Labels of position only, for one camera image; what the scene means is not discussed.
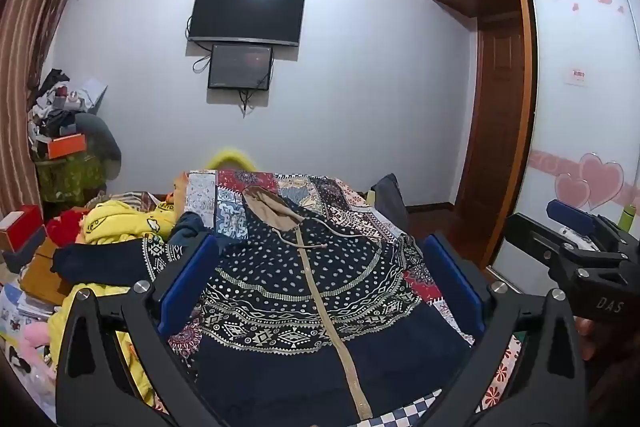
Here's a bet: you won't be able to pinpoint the white heart-sticker sliding door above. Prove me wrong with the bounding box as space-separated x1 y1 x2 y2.
491 0 640 280

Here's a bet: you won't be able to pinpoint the stack of magazines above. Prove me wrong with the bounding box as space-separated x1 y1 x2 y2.
0 279 53 343

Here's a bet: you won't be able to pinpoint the grey blue pillow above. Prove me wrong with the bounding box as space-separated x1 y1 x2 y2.
371 173 412 232

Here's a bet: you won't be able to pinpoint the person's right hand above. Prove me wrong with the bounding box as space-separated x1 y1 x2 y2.
574 316 603 360

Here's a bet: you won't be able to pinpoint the pile of clutter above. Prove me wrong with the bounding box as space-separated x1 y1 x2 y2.
27 68 108 158

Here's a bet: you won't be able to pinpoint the brown striped curtain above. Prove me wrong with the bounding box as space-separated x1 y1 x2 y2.
0 0 97 220

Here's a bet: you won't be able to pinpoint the black television cable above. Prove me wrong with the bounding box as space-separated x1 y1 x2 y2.
186 14 212 75

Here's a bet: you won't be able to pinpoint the yellow fleece garment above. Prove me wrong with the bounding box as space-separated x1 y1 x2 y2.
47 199 177 413

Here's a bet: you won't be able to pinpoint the large black wall television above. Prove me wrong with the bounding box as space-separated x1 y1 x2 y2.
187 0 306 48

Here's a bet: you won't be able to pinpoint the yellow round object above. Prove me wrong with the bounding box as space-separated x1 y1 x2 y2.
205 148 257 172

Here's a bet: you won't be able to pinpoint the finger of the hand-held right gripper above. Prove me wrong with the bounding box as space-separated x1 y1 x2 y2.
546 199 601 238
502 212 568 269

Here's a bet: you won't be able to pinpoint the small black wall monitor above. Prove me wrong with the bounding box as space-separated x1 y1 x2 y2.
207 43 275 91

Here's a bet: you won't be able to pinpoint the blue jeans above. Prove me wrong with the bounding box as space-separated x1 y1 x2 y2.
167 210 217 248

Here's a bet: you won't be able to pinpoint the green bottle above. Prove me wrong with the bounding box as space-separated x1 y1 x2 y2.
619 205 640 234

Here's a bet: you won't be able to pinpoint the striped cloth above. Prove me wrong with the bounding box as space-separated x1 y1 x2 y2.
85 191 168 212

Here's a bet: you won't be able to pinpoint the orange box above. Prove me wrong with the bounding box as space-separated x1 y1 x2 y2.
46 133 86 160

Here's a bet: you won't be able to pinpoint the tan orange pillow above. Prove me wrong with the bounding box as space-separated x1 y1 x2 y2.
166 172 192 214

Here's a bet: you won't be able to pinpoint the green patterned cloth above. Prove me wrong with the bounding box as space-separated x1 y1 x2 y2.
36 152 108 208

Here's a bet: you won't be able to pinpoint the black monitor cable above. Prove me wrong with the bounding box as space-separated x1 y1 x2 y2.
239 77 268 118

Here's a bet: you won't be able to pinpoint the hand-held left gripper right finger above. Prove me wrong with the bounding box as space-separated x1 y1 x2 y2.
422 232 588 427

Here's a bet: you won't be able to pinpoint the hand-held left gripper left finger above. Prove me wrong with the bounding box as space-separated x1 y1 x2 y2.
54 231 223 427

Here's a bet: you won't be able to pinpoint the navy patterned hooded jacket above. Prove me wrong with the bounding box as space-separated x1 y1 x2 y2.
51 185 476 427

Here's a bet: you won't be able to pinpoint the red fluffy garment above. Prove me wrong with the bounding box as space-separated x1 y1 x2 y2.
46 208 88 248

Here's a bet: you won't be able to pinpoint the patchwork printed blanket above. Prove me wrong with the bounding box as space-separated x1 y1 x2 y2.
167 169 476 358

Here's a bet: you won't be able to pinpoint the red box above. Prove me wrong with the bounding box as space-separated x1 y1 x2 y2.
0 205 45 254

